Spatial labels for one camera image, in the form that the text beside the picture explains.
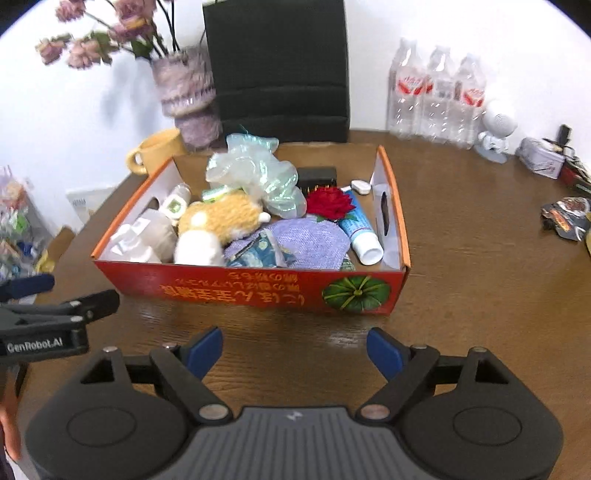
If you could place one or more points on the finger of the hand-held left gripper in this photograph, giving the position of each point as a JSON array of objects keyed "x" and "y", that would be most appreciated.
[
  {"x": 27, "y": 286},
  {"x": 99, "y": 304}
]

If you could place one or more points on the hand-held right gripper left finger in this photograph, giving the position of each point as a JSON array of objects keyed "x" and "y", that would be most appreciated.
[{"x": 205, "y": 353}]

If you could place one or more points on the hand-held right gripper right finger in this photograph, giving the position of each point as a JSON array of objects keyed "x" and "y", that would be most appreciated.
[{"x": 385, "y": 353}]

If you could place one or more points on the orange cardboard box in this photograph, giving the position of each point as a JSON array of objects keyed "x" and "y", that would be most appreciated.
[{"x": 258, "y": 290}]

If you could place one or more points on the translucent white plastic container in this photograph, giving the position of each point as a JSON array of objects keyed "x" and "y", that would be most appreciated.
[{"x": 147, "y": 235}]

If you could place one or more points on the blue swirl print pouch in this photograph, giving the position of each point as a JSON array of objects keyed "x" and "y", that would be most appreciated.
[{"x": 258, "y": 254}]

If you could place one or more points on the white blue toothpaste tube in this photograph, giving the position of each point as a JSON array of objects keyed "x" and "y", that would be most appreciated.
[{"x": 362, "y": 230}]

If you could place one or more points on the green spray bottle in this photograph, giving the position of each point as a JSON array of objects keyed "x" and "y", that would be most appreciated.
[{"x": 175, "y": 203}]

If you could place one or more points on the purple burlap pouch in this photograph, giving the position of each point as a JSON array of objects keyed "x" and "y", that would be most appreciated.
[{"x": 314, "y": 240}]

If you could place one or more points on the sheep plush toy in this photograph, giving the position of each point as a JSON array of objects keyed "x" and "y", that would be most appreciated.
[{"x": 221, "y": 217}]

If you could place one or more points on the red fabric rose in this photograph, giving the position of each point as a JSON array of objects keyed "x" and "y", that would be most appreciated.
[{"x": 328, "y": 203}]

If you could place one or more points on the small white plastic piece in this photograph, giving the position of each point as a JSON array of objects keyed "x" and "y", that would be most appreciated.
[{"x": 361, "y": 187}]

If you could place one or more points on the iridescent plastic bag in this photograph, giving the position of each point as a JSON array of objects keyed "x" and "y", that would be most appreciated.
[{"x": 258, "y": 175}]

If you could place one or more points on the black charger block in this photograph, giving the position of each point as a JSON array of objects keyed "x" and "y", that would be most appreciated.
[{"x": 316, "y": 177}]

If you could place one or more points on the person's left hand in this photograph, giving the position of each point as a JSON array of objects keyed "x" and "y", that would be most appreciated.
[{"x": 9, "y": 424}]

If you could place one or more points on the brown cardboard piece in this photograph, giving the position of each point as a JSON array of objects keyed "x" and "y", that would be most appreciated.
[{"x": 57, "y": 247}]

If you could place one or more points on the colourful packets pile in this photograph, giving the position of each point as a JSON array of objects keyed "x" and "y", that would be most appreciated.
[{"x": 18, "y": 221}]

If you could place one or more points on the white paper sheet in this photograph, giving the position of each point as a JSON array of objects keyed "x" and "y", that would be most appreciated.
[{"x": 90, "y": 203}]

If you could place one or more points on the yellow mug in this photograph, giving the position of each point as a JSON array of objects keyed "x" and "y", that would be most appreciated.
[{"x": 159, "y": 150}]

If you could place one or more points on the dark snack packet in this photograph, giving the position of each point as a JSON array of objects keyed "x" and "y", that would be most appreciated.
[{"x": 565, "y": 219}]

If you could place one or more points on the purple glazed vase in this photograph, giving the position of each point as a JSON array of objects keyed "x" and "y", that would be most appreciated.
[{"x": 184, "y": 87}]

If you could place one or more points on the printed tin box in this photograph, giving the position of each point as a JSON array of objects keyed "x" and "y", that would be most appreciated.
[{"x": 540, "y": 159}]

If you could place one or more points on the white robot figure speaker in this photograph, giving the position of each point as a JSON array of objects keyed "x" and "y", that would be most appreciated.
[{"x": 498, "y": 120}]

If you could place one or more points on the red flat box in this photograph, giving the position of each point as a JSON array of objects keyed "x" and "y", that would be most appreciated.
[{"x": 577, "y": 177}]

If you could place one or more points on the clear water bottle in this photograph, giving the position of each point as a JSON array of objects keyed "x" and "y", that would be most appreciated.
[
  {"x": 441, "y": 97},
  {"x": 406, "y": 92},
  {"x": 468, "y": 106}
]

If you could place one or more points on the dried pink roses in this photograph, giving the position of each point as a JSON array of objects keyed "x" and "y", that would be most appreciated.
[{"x": 129, "y": 23}]

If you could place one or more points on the black plug adapter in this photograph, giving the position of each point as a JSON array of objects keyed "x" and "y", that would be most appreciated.
[{"x": 564, "y": 134}]

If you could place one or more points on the black paper bag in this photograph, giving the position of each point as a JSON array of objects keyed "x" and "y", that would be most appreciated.
[{"x": 277, "y": 60}]

